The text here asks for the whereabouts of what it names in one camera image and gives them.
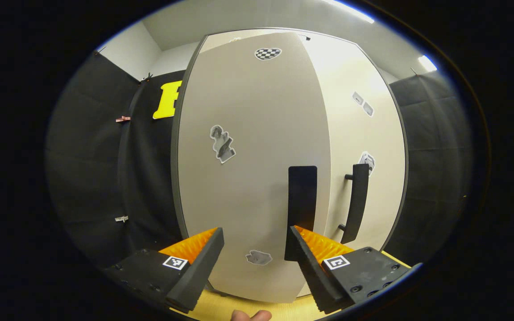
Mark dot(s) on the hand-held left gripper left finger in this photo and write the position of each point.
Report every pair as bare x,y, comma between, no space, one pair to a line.
199,272

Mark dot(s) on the small ceiling light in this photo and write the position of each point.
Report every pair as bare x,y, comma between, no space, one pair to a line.
427,63

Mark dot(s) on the long ceiling light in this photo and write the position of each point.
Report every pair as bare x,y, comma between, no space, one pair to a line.
350,10

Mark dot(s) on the black backdrop cloth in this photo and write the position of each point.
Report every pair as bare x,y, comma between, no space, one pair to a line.
435,169
92,169

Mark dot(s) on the white and grey cabinet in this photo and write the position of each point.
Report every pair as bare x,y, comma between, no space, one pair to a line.
173,147

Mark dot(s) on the white cabinet door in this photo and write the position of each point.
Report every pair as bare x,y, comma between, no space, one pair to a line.
248,187
346,133

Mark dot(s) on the pink clip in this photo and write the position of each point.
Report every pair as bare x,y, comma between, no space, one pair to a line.
123,119

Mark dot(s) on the white clip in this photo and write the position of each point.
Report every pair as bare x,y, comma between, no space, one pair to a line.
122,219

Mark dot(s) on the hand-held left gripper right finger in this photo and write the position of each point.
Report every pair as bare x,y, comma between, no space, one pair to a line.
310,272

